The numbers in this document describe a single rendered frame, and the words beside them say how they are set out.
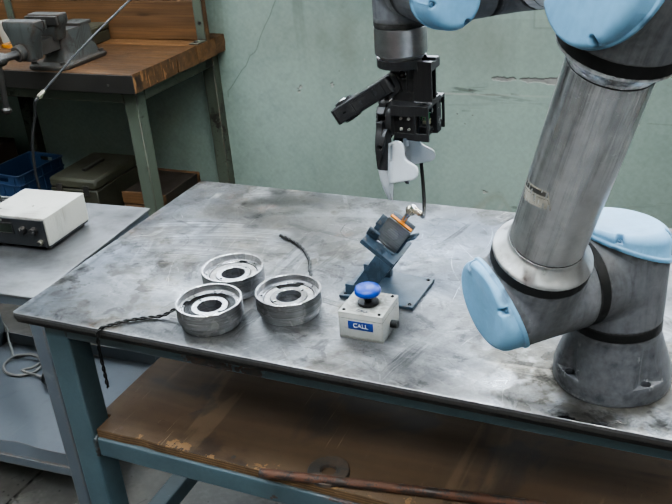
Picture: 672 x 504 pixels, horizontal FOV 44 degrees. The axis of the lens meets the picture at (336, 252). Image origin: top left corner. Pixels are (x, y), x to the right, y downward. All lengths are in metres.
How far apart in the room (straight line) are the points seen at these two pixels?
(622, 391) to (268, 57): 2.20
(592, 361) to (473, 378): 0.16
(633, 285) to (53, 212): 1.34
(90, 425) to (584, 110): 1.08
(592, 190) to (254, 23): 2.30
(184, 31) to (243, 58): 0.23
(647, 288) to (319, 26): 2.06
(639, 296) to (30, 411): 1.65
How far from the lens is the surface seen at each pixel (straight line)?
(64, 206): 2.02
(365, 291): 1.23
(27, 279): 1.89
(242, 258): 1.46
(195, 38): 3.06
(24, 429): 2.26
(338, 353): 1.23
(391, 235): 1.32
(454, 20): 1.07
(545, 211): 0.89
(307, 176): 3.15
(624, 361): 1.11
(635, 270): 1.05
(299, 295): 1.34
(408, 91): 1.22
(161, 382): 1.68
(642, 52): 0.76
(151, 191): 2.88
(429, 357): 1.21
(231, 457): 1.46
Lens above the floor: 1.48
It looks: 27 degrees down
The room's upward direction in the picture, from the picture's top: 5 degrees counter-clockwise
